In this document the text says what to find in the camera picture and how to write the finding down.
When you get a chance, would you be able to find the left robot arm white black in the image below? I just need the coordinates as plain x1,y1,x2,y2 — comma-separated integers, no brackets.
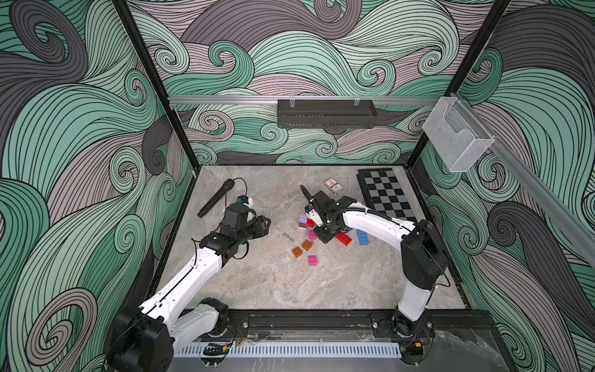
107,215,271,371

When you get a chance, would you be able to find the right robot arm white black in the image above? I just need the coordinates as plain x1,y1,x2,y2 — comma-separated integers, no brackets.
305,197,449,338

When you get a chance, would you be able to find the orange lego brick upper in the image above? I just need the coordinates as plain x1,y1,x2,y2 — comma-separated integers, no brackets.
302,240,313,251

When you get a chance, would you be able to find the orange lego brick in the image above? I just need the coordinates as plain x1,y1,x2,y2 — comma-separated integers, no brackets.
302,240,313,251
291,246,303,259

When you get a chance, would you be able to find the light blue lego brick right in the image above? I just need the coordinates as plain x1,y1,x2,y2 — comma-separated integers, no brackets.
356,229,370,246

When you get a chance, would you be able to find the orange lego brick lower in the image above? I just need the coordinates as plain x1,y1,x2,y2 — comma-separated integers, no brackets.
291,246,303,259

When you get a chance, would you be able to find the pink lego brick lower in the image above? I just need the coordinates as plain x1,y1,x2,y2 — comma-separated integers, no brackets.
308,255,319,266

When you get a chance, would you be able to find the playing card box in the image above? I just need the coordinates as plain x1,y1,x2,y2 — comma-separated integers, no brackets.
323,178,344,195

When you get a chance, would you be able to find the black microphone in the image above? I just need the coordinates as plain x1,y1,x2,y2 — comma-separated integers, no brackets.
197,179,235,218

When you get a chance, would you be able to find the black grey chessboard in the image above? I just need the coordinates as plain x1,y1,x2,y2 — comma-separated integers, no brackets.
356,168,417,222

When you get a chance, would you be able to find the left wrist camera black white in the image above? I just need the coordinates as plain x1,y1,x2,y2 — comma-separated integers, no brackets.
223,195,257,229

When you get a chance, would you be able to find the black wall tray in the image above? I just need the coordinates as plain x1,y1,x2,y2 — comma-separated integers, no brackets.
277,100,378,130

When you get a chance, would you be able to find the white slotted cable duct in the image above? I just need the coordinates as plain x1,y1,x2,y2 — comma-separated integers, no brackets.
174,342,403,360

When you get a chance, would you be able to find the aluminium rail back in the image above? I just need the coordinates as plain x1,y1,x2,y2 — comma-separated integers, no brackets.
167,95,439,106

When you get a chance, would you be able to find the aluminium rail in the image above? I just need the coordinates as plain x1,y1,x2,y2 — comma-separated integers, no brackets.
450,93,594,265
167,95,439,106

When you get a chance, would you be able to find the clear plastic wall bin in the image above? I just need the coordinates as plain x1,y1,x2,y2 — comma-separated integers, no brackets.
422,97,494,173

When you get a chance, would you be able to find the aluminium rail right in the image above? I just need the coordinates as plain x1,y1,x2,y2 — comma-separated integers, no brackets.
450,93,594,265

